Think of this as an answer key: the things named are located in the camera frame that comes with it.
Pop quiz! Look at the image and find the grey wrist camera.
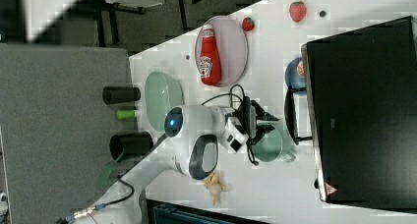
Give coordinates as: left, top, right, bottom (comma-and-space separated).
243, 96, 256, 139

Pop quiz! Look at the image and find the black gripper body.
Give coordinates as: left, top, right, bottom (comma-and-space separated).
251, 100, 272, 145

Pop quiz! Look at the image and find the small dark red strawberry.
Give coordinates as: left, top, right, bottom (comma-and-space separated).
242, 17, 255, 31

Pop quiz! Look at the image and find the green perforated colander bowl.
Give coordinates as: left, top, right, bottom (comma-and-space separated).
145, 72, 184, 132

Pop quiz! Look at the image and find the black cylinder holder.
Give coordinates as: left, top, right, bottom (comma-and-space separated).
102, 86, 141, 105

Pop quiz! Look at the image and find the red ketchup bottle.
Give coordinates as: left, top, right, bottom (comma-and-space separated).
198, 25, 222, 85

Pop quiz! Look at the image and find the green mug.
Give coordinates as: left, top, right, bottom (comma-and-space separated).
252, 124, 296, 162

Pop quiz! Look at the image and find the blue bowl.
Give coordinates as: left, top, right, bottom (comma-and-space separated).
285, 57, 306, 89

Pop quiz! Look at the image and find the peeled banana toy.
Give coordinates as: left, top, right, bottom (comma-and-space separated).
202, 172, 227, 205

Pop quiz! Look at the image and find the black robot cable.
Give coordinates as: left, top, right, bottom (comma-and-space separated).
55, 84, 260, 223

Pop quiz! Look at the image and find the orange slice toy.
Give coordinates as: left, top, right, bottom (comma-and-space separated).
297, 60, 305, 78

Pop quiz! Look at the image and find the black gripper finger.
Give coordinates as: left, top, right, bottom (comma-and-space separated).
259, 112, 278, 122
259, 124, 275, 136

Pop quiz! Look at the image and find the black cylinder cup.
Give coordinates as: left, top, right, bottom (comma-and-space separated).
109, 132, 153, 161

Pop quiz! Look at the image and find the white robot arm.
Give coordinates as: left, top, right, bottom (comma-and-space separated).
132, 100, 277, 193

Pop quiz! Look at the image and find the green marker tube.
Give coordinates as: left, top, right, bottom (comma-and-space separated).
116, 110, 141, 120

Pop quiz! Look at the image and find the green spatula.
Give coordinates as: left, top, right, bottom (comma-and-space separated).
97, 153, 123, 188

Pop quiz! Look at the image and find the black toaster oven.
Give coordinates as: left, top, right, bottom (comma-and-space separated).
284, 17, 417, 213

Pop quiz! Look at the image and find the grey round plate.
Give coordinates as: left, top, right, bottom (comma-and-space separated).
205, 16, 249, 87

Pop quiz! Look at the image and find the large pink strawberry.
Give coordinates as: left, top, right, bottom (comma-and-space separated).
289, 1, 307, 23

